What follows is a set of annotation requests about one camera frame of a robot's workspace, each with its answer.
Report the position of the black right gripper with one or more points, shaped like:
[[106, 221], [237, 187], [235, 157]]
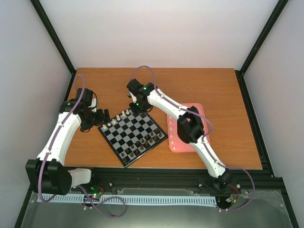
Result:
[[148, 107]]

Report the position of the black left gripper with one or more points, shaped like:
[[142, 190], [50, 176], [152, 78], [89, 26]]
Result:
[[85, 126]]

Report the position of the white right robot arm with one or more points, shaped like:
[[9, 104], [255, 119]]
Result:
[[216, 169]]

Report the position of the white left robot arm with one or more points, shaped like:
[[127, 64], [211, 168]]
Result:
[[47, 173]]

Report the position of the black and silver chessboard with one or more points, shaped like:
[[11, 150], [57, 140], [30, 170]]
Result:
[[129, 133]]

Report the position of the pink plastic tray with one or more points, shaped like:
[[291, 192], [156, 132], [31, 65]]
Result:
[[186, 128]]

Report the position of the light blue cable duct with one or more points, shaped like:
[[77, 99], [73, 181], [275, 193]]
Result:
[[138, 200]]

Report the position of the black aluminium frame post left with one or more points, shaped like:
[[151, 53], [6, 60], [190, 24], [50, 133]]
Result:
[[53, 35]]

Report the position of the black aluminium frame post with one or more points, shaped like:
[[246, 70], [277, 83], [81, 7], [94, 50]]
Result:
[[275, 14], [53, 35]]

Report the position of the black aluminium frame post right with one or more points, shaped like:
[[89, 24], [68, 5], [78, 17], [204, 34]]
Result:
[[275, 14]]

